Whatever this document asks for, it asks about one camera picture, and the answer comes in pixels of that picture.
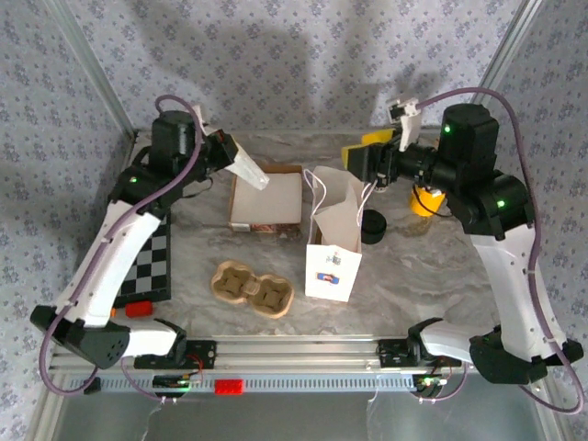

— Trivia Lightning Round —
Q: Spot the single white paper napkin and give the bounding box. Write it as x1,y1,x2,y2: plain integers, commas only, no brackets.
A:
229,145,271,192

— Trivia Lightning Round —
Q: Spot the brown cardboard napkin box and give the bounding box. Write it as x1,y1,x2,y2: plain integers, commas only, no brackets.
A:
228,164,305,234

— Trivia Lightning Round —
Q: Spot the white paper takeout bag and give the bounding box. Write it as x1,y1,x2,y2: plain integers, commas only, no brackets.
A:
302,165,369,304

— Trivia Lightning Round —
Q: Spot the brown pulp cup carrier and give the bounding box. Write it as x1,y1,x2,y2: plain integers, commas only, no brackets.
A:
209,259,295,322

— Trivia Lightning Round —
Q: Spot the white napkin pile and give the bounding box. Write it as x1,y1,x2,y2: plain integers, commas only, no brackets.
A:
231,172,303,226

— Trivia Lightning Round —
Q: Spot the yellow straw holder cup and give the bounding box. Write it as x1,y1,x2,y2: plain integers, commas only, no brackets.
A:
409,186,447,217

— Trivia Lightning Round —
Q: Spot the black and grey chessboard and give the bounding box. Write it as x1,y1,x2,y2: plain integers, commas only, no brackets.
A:
112,210,172,310

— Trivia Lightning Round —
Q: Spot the small circuit board with LED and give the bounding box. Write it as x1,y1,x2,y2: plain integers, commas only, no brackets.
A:
153,374,203,392
412,374,449,396

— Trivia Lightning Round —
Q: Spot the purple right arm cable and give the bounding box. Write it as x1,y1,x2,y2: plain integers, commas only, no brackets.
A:
415,86,587,414

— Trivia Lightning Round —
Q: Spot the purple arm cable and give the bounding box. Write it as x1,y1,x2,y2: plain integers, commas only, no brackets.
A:
39,94,206,405
415,86,587,414

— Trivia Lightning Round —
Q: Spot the aluminium corner post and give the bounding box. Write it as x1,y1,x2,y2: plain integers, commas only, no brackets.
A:
477,0,546,93
48,0,139,139

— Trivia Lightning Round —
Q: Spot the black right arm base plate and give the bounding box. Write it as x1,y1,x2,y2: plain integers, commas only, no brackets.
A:
376,338,463,368

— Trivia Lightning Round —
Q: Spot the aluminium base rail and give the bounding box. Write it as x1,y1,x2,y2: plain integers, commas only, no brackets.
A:
48,334,474,372

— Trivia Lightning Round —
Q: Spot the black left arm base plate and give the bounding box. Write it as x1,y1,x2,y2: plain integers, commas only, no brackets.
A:
132,338,218,371

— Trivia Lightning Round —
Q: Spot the grey slotted cable duct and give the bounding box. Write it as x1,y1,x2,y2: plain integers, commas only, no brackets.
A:
68,372,417,394

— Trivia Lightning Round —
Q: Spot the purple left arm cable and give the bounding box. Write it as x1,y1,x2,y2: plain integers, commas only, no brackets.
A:
39,94,206,405

